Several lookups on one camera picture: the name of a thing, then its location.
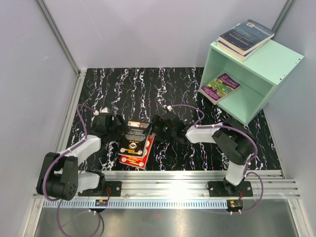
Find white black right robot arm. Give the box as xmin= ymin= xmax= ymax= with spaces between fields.
xmin=143 ymin=112 xmax=258 ymax=197

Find dark blue hardcover book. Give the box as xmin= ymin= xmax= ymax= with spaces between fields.
xmin=218 ymin=19 xmax=275 ymax=55

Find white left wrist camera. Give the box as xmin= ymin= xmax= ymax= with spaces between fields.
xmin=93 ymin=107 xmax=111 ymax=116

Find blue orange paperback book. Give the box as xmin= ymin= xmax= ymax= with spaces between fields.
xmin=217 ymin=40 xmax=259 ymax=62

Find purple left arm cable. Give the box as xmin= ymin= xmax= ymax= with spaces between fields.
xmin=41 ymin=103 xmax=104 ymax=235

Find purple Treehouse book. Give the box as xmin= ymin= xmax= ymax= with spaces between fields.
xmin=200 ymin=73 xmax=241 ymax=105

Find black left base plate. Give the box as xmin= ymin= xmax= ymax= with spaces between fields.
xmin=78 ymin=180 xmax=122 ymax=197

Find aluminium rail frame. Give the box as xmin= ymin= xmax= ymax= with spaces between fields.
xmin=103 ymin=170 xmax=300 ymax=199

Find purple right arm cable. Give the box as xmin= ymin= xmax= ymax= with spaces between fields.
xmin=166 ymin=104 xmax=265 ymax=215

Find red book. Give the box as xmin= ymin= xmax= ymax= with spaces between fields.
xmin=119 ymin=134 xmax=155 ymax=169

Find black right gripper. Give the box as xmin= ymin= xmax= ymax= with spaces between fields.
xmin=143 ymin=115 xmax=176 ymax=143

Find black paperback book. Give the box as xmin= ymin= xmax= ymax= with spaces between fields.
xmin=118 ymin=120 xmax=149 ymax=158

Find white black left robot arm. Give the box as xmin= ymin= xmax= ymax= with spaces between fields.
xmin=36 ymin=112 xmax=129 ymax=201

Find slotted cable duct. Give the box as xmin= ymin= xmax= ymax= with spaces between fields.
xmin=43 ymin=198 xmax=241 ymax=209

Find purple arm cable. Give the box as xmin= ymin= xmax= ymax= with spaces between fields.
xmin=166 ymin=104 xmax=265 ymax=215
xmin=41 ymin=103 xmax=104 ymax=235

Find mint green open cabinet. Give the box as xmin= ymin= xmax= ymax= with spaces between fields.
xmin=200 ymin=40 xmax=304 ymax=125

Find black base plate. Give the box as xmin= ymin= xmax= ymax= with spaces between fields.
xmin=78 ymin=180 xmax=122 ymax=197
xmin=206 ymin=180 xmax=253 ymax=197

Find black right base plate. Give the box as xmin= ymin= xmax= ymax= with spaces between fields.
xmin=206 ymin=180 xmax=253 ymax=197

